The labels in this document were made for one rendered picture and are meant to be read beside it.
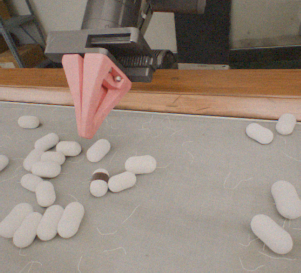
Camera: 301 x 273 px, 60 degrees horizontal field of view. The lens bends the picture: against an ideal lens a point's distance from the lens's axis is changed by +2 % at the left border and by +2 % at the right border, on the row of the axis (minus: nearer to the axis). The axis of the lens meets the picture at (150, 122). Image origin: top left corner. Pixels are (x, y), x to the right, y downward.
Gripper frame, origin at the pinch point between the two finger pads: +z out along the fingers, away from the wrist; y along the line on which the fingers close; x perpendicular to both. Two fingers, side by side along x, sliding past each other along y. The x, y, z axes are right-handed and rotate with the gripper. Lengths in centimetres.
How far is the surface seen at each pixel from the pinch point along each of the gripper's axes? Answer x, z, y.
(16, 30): 153, -121, -217
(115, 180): 5.2, 4.5, 1.5
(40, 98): 16.8, -8.0, -24.1
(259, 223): 4.1, 5.7, 16.5
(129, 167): 6.8, 2.8, 2.3
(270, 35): 177, -120, 24
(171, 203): 6.5, 5.8, 8.1
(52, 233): 1.3, 10.3, -2.1
